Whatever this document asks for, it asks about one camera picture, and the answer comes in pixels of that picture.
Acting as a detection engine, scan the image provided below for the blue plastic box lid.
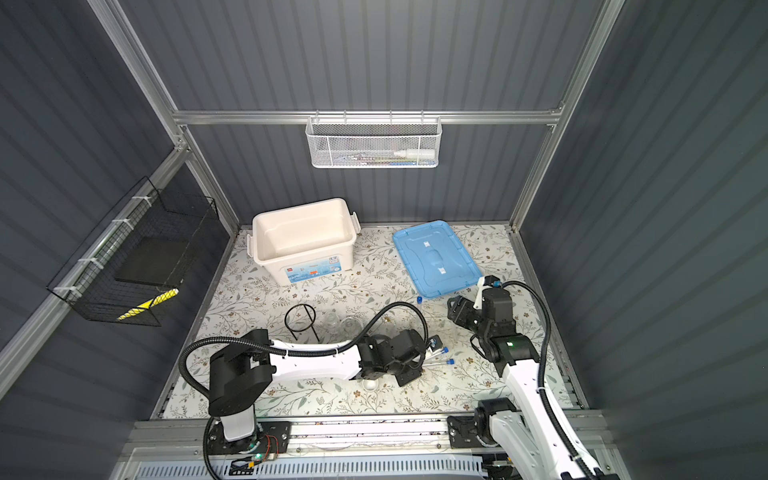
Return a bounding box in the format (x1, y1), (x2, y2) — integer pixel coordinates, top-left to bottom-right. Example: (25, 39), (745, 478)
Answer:
(393, 220), (483, 299)

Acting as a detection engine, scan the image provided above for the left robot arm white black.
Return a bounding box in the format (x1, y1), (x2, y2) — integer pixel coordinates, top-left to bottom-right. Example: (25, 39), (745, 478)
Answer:
(177, 301), (429, 443)

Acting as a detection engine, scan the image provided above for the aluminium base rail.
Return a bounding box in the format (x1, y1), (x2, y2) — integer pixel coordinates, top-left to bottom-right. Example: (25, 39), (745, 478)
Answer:
(111, 409), (631, 479)

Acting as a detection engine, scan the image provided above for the yellow black striped tape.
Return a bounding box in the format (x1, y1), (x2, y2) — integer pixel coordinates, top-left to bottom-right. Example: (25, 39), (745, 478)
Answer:
(117, 288), (179, 321)

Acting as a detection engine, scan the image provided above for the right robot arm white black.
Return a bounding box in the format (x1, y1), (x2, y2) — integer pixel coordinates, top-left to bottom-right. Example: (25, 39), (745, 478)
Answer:
(447, 275), (619, 479)

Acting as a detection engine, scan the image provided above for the white plastic storage box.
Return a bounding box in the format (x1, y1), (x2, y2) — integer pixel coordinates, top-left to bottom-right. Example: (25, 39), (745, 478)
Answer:
(246, 198), (361, 286)

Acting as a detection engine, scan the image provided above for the black wire wall basket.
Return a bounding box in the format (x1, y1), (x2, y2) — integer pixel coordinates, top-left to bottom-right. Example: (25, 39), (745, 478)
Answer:
(47, 178), (219, 327)

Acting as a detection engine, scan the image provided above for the black wire ring stand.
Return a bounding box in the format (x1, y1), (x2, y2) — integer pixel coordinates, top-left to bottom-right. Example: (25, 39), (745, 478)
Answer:
(283, 303), (320, 342)

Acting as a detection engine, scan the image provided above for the white wire mesh basket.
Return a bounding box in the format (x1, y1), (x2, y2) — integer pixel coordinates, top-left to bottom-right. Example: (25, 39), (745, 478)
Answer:
(305, 118), (443, 169)

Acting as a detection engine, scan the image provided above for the white bottle in basket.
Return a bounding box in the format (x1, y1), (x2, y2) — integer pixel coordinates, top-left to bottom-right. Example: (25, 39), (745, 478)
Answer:
(393, 149), (437, 161)

